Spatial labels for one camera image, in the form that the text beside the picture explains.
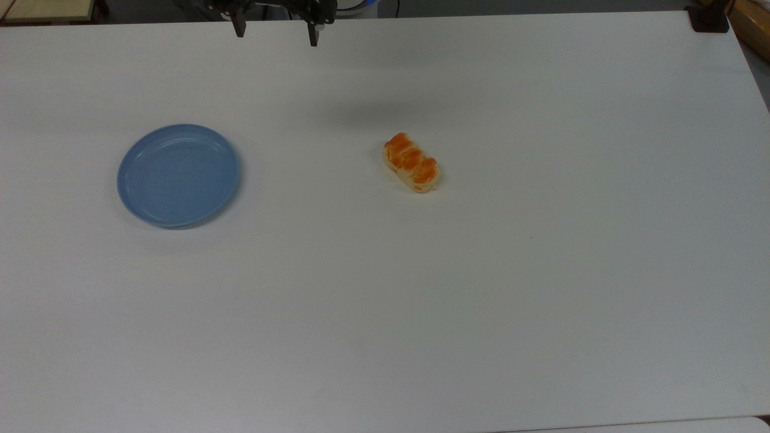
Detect blue round plate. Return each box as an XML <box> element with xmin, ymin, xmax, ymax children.
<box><xmin>116</xmin><ymin>123</ymin><xmax>241</xmax><ymax>229</ymax></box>

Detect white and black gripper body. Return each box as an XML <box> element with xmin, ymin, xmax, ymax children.
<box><xmin>205</xmin><ymin>0</ymin><xmax>337</xmax><ymax>25</ymax></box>

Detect wooden board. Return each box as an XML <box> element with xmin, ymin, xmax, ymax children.
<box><xmin>728</xmin><ymin>0</ymin><xmax>770</xmax><ymax>62</ymax></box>

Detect orange glazed bread loaf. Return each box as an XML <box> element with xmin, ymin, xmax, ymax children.
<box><xmin>383</xmin><ymin>132</ymin><xmax>442</xmax><ymax>194</ymax></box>

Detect beige side table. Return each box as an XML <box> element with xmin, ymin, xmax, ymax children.
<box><xmin>0</xmin><ymin>0</ymin><xmax>98</xmax><ymax>25</ymax></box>

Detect black table corner clamp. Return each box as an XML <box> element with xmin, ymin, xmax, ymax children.
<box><xmin>686</xmin><ymin>3</ymin><xmax>730</xmax><ymax>33</ymax></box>

